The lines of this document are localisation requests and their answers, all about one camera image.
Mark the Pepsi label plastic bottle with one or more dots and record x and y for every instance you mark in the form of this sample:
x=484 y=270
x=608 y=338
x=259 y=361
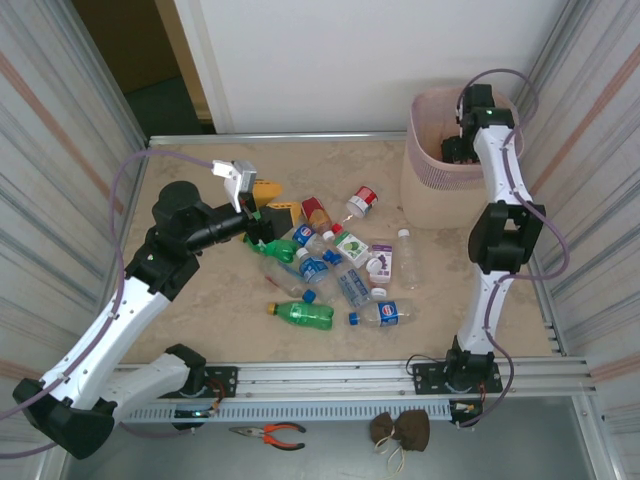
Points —
x=303 y=235
x=387 y=311

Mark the red orange label bottle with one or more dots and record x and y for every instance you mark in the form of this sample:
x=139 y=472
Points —
x=312 y=210

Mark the red bottle cap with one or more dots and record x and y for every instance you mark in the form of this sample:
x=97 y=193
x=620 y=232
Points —
x=338 y=229

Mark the clear bottle blue cap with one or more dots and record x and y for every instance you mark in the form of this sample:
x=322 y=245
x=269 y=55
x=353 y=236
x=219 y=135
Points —
x=280 y=275

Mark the blue label white cap bottle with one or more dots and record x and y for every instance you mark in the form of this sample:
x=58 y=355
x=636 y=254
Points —
x=312 y=270

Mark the red white label bottle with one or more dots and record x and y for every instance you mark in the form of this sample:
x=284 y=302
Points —
x=365 y=196

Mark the clear pale blue label bottle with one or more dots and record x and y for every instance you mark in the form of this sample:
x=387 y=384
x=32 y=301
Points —
x=352 y=282

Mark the purple grape label bottle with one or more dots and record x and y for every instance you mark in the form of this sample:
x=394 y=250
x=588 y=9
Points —
x=384 y=257

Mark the clear unlabelled white cap bottle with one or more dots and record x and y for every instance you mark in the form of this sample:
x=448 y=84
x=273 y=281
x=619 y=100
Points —
x=409 y=260

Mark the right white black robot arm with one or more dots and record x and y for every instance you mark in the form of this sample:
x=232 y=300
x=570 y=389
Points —
x=505 y=235

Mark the pink bin liner bag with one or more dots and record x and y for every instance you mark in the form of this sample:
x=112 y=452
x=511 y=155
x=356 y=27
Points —
x=435 y=115

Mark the pink waste basket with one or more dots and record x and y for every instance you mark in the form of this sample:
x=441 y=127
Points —
x=430 y=205

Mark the brown wooden door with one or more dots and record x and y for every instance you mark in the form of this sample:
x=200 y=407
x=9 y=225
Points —
x=125 y=45

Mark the small circuit board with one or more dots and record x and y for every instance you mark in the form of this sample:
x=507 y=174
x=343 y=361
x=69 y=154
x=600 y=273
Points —
x=197 y=413
x=462 y=407

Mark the large brown cloth pouch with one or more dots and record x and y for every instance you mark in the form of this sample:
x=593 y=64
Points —
x=414 y=431

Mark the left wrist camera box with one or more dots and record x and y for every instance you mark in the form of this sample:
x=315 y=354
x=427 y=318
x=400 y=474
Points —
x=237 y=177

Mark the aluminium table edge rail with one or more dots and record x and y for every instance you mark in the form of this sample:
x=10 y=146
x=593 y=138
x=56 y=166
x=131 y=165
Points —
x=275 y=136

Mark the white door frame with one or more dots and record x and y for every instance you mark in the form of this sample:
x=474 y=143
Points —
x=200 y=60

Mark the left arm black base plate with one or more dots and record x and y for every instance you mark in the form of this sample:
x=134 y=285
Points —
x=225 y=380

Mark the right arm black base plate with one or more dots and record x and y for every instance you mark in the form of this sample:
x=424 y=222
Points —
x=430 y=377

